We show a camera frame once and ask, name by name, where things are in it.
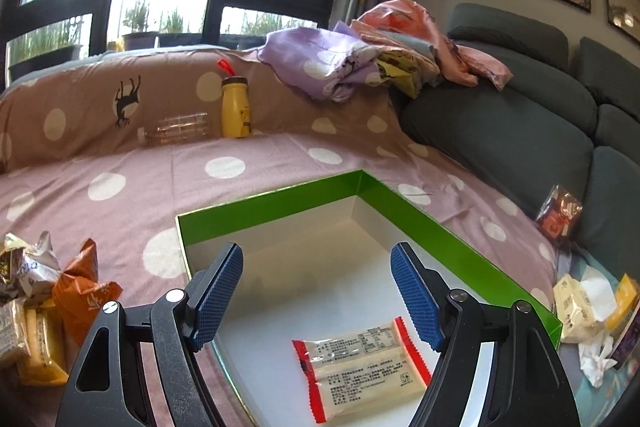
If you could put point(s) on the cream tissue pack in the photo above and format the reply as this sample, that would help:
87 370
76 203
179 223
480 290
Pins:
575 307

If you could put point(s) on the brown yellow snack packet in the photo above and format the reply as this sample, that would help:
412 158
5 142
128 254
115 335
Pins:
6 269

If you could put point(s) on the orange snack packet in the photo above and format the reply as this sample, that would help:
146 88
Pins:
85 302

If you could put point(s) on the green cardboard box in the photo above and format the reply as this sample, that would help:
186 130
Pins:
300 227

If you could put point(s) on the clear plastic bottle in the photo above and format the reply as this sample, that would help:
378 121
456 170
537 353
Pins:
180 129

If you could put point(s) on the crumpled white tissue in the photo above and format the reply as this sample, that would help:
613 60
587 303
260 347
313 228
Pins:
597 357

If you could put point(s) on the yellow green printed cloth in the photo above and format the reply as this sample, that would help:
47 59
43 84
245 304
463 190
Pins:
400 69

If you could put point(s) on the red-edged clear snack packet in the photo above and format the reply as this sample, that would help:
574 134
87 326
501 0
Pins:
360 367

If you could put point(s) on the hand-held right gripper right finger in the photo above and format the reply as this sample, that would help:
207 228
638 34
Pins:
415 297

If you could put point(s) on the black planter with plants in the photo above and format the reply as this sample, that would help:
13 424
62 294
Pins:
45 59
145 41

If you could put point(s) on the yellow bottle with red straw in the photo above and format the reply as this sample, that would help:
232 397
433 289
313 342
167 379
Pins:
235 112

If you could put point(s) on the white silver snack packet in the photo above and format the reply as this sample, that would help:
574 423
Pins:
35 267

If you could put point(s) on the brown polka dot bolster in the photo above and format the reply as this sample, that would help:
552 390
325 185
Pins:
75 82

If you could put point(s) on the purple packet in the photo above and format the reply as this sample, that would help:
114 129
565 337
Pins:
627 342

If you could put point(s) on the yellow biscuit packet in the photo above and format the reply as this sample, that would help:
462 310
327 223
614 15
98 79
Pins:
42 347

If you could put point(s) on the pink printed cloth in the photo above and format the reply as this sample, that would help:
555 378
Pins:
400 17

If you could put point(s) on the red clear snack packet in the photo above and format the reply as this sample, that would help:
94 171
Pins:
557 217

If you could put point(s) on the grey sofa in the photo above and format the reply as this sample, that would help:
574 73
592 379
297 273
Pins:
500 127

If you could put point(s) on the pink polka dot blanket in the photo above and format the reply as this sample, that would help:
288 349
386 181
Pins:
150 187

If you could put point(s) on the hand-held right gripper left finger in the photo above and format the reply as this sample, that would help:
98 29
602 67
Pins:
217 297

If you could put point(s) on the purple dotted cloth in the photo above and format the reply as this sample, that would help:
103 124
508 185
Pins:
300 57

